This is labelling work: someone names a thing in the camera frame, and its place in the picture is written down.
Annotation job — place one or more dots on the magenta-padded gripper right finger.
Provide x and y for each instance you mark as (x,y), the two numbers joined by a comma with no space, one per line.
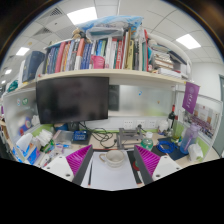
(166,166)

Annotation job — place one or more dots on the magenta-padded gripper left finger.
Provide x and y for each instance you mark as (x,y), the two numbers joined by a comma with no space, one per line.
(58,166)

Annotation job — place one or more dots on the small blue box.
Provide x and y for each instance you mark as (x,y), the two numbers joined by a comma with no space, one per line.
(80,136)

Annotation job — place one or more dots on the purple hanging banner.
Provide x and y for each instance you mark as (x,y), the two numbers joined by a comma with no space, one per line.
(190,98)

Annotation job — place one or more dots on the flat round red coaster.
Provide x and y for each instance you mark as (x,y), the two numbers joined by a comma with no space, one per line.
(135,165)

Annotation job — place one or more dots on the dark wine bottle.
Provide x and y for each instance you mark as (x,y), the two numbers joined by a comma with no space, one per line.
(171,116)

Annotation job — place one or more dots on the white wall socket row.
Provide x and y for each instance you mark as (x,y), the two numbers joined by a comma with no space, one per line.
(140,124)

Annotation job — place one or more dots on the cream ceramic mug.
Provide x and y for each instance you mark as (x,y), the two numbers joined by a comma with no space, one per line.
(115,158)

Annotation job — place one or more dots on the blue and orange tissue box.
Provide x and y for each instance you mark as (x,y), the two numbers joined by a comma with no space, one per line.
(28,153)

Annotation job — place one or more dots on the grey metal laptop stand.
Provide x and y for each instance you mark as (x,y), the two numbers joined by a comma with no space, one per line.
(128,136)

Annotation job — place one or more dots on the shelf unit with books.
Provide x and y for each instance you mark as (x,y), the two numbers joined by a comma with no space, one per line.
(106,75)

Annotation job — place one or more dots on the black computer monitor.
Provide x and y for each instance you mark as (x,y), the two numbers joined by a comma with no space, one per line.
(71,100)

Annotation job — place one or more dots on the black desk mat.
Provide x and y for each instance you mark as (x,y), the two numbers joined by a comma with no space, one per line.
(178,154)

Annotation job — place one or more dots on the purple translucent water bottle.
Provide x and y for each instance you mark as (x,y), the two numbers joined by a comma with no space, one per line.
(189,140)

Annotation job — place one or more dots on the clear plastic box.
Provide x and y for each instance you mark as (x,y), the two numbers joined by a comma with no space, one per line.
(64,136)

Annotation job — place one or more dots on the stack of white napkins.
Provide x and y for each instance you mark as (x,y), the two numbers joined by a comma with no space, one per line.
(44,137)

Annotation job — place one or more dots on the blue round tin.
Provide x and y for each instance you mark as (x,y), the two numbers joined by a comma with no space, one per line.
(61,127)

